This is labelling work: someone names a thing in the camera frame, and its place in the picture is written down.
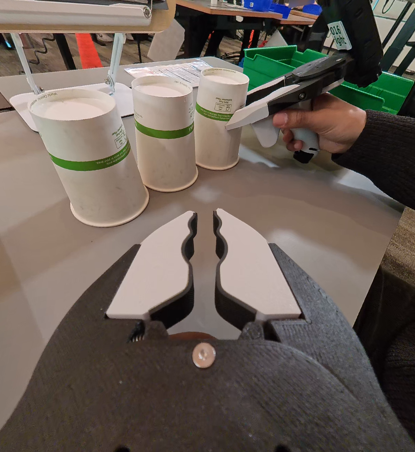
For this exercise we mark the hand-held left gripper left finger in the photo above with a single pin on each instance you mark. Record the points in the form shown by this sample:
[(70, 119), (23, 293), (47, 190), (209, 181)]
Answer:
[(158, 275)]

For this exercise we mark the laminated paper sheet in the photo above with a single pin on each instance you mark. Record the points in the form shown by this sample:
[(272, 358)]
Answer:
[(165, 69)]

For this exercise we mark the wooden document stand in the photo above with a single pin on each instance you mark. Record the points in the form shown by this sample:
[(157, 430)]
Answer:
[(69, 10)]

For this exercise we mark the person's right hand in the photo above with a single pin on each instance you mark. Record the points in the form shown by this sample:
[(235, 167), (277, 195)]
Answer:
[(338, 123)]

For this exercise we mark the green plastic bin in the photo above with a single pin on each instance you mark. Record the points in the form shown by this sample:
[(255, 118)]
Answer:
[(373, 93)]

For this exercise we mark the blue plastic bin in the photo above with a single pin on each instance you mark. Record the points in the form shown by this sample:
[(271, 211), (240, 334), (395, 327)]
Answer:
[(253, 4), (311, 10), (280, 10)]

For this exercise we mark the white leaning panel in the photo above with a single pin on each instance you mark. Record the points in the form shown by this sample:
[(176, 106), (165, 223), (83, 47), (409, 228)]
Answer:
[(276, 40), (168, 42)]

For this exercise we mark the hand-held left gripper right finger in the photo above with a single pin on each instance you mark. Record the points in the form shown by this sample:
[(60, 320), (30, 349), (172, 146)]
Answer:
[(257, 279)]

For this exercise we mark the person's dark clothed body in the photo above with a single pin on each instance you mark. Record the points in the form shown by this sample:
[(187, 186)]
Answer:
[(405, 353)]

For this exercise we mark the white paper cup green band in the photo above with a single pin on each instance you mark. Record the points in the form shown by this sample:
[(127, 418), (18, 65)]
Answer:
[(94, 183), (214, 141), (165, 159)]

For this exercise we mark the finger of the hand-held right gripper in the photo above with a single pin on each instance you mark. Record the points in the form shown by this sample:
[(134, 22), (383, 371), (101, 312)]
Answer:
[(271, 90), (249, 114)]

